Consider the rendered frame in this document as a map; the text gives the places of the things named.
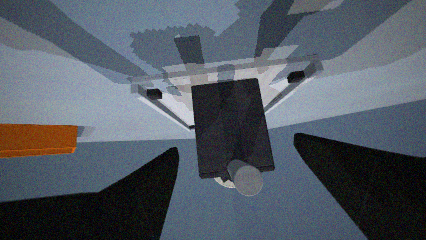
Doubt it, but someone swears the grey cylinder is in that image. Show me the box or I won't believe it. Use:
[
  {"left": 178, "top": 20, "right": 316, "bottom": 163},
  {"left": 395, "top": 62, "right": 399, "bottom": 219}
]
[{"left": 227, "top": 159, "right": 263, "bottom": 196}]

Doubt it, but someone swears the orange shallow tray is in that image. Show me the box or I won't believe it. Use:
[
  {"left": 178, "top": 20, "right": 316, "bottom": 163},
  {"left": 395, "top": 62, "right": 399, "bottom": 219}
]
[{"left": 0, "top": 124, "right": 78, "bottom": 158}]

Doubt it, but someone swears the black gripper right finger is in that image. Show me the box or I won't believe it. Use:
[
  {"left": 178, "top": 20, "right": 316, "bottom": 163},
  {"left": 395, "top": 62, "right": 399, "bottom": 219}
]
[{"left": 293, "top": 133, "right": 426, "bottom": 240}]

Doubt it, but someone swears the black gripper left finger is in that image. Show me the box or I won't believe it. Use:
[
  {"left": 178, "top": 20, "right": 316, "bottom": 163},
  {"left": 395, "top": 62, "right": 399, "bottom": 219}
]
[{"left": 0, "top": 147, "right": 179, "bottom": 240}]

